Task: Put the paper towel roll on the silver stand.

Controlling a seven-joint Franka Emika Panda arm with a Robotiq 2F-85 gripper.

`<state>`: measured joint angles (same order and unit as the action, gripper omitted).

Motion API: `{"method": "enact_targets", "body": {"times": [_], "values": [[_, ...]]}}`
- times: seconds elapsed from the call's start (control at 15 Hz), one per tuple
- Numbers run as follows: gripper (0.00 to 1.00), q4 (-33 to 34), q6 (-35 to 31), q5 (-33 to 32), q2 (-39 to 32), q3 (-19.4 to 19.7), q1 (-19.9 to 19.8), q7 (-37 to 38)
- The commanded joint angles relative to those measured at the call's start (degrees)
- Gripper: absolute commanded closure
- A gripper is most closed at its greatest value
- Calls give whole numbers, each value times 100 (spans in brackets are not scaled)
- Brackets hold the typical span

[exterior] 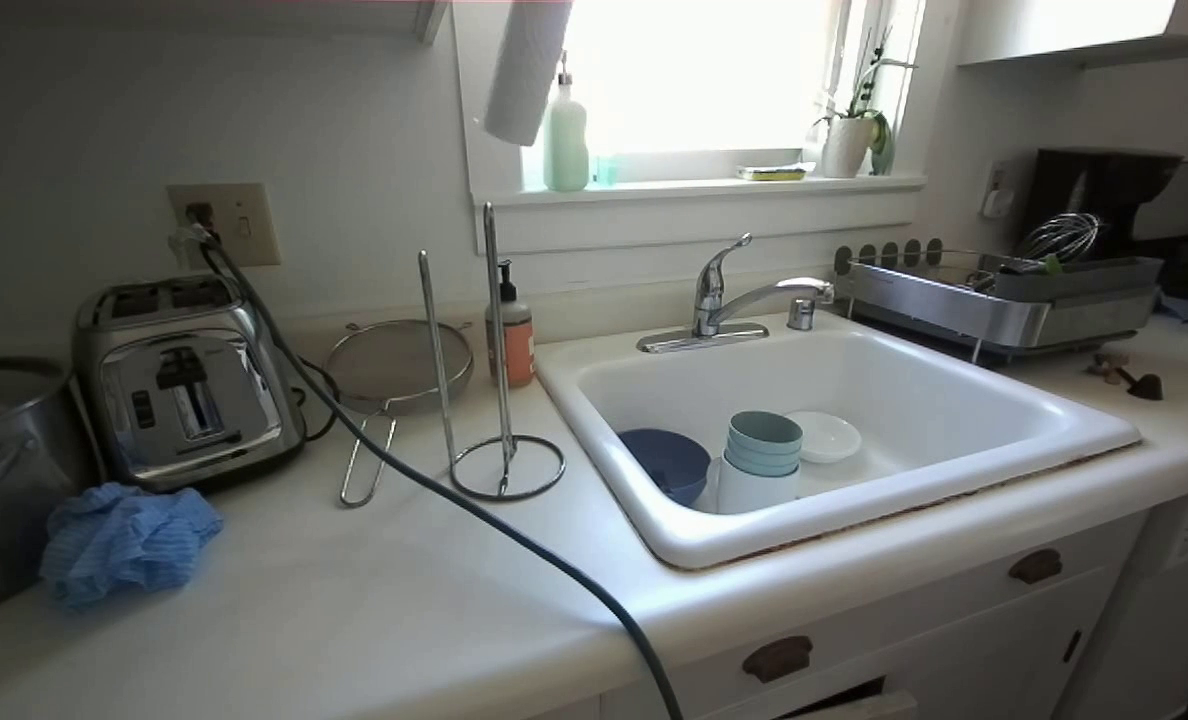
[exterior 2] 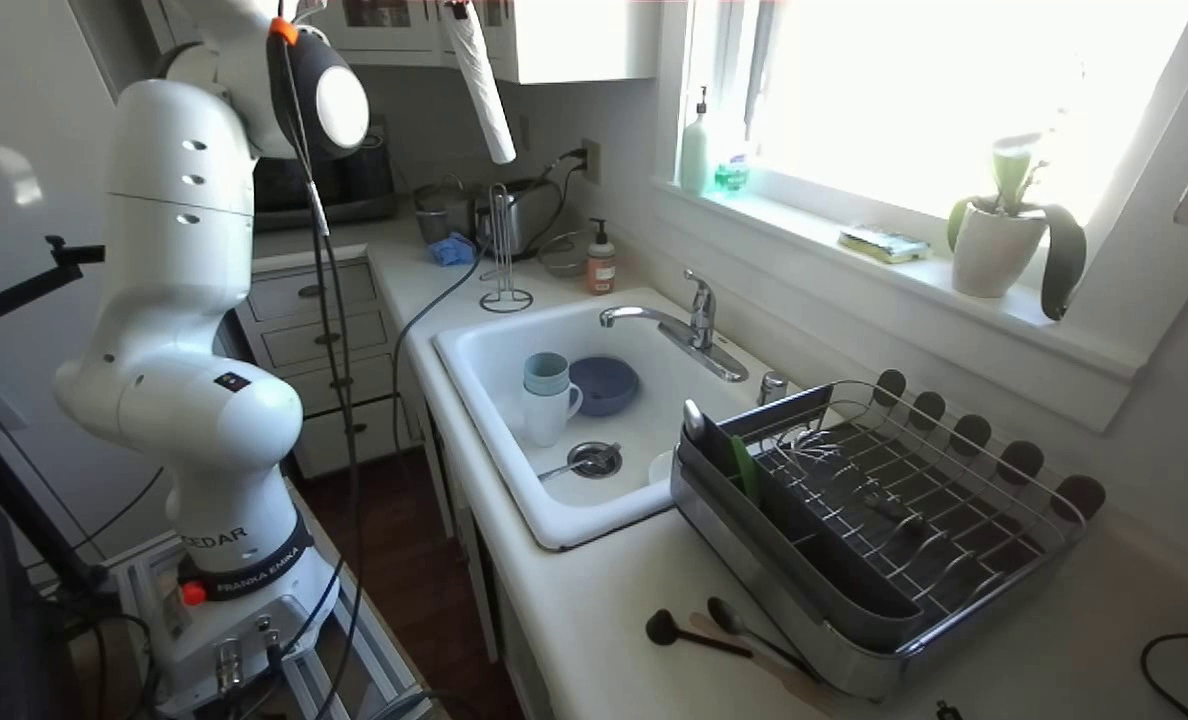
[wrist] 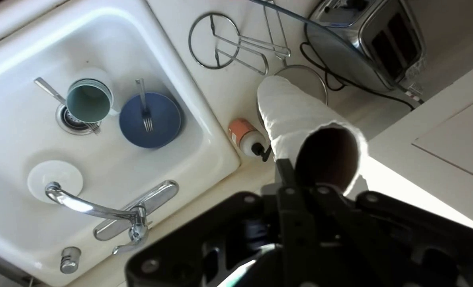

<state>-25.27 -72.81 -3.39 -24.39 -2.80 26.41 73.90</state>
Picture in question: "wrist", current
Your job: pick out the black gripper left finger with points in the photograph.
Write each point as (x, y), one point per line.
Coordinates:
(192, 245)

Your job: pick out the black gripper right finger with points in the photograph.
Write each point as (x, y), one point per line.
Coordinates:
(404, 250)

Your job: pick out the white paper towel roll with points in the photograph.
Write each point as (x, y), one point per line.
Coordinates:
(291, 117)

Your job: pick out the silver paper towel stand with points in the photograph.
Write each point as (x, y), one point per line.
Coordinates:
(192, 33)

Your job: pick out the chrome sink faucet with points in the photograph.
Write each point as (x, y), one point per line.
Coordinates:
(140, 213)

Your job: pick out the orange soap pump bottle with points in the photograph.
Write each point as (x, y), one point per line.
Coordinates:
(240, 132)

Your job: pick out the chrome sink sprayer cap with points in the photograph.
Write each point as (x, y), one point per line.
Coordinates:
(70, 261)

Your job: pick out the blue bowl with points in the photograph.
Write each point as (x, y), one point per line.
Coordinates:
(161, 122)

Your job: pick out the metal fork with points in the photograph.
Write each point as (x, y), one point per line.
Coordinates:
(146, 124)

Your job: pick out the white round lid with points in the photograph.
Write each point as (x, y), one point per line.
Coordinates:
(54, 181)

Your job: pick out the teal cup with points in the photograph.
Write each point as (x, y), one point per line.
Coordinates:
(87, 101)

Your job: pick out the white mug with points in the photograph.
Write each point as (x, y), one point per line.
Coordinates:
(113, 85)

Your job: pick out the white kitchen sink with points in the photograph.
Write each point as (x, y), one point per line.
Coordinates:
(12, 138)

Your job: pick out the metal spoon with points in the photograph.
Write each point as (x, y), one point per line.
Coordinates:
(46, 89)

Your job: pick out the silver toaster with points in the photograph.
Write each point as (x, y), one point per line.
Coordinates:
(363, 38)

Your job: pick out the white wall cabinet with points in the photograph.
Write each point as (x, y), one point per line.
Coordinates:
(452, 138)

